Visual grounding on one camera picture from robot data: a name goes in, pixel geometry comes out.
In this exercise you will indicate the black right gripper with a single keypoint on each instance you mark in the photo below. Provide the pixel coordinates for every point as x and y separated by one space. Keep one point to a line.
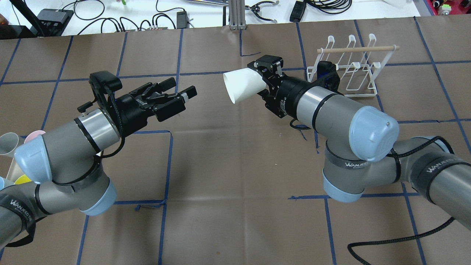
287 95

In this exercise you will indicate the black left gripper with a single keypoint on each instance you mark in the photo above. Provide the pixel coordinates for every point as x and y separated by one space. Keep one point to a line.
129 112

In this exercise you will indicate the white green-lined cup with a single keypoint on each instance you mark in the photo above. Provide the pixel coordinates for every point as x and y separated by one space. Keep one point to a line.
242 84

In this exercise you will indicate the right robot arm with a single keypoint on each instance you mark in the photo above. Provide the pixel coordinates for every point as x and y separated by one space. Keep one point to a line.
362 148

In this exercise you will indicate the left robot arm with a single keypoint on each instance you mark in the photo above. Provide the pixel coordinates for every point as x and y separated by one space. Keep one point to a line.
65 165

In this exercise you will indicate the pink cup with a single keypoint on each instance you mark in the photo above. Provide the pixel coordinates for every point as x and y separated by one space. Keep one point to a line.
33 135

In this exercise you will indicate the grey cup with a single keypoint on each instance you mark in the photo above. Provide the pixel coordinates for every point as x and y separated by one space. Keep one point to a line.
8 143

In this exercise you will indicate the yellow cup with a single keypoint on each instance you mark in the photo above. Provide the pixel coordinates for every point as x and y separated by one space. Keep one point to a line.
22 179

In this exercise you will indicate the light blue cup right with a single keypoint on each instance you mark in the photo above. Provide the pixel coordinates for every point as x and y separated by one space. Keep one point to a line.
4 183

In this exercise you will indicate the black power adapter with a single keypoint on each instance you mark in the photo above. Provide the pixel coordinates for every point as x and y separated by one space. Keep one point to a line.
298 11

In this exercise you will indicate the black power box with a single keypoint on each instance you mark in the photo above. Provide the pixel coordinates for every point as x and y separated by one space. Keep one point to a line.
53 21

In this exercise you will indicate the cream plastic tray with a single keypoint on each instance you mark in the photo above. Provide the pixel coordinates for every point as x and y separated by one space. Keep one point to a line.
14 171

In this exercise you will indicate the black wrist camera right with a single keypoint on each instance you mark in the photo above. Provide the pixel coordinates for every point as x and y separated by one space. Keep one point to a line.
328 76

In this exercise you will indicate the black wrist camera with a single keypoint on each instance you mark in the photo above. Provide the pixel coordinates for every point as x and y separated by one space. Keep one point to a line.
328 76
103 84

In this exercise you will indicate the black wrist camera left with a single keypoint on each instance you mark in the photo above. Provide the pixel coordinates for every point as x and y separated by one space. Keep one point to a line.
103 84

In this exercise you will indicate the white wire cup rack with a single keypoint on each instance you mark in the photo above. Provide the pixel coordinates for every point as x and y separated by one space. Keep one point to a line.
358 67

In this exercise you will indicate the aluminium frame post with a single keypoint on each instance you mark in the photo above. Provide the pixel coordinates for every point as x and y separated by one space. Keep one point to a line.
237 14

